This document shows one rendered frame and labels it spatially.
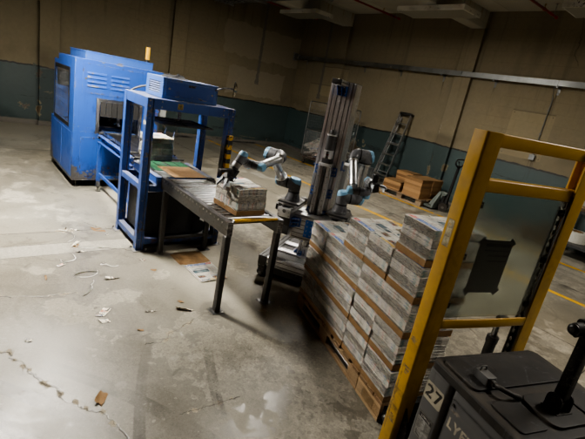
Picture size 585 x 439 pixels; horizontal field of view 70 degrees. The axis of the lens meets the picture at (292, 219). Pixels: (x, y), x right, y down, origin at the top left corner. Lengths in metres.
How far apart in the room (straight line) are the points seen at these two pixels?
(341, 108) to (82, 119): 3.75
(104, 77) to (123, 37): 5.51
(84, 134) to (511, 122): 7.95
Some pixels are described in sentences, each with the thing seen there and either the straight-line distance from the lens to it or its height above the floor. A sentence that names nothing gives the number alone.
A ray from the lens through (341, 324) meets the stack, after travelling 3.22.
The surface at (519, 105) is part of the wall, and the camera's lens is 9.91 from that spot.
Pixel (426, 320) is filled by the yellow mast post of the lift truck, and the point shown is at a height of 0.94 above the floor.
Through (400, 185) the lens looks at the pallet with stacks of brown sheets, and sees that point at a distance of 9.85.
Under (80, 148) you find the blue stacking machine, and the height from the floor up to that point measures 0.56.
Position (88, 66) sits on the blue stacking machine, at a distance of 6.46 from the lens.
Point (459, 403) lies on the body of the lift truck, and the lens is 2.13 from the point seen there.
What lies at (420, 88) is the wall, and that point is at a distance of 11.14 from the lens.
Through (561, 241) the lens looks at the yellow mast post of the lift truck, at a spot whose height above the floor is 1.39.
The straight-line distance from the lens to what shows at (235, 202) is 3.45.
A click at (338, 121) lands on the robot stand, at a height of 1.66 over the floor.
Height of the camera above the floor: 1.85
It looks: 17 degrees down
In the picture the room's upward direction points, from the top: 11 degrees clockwise
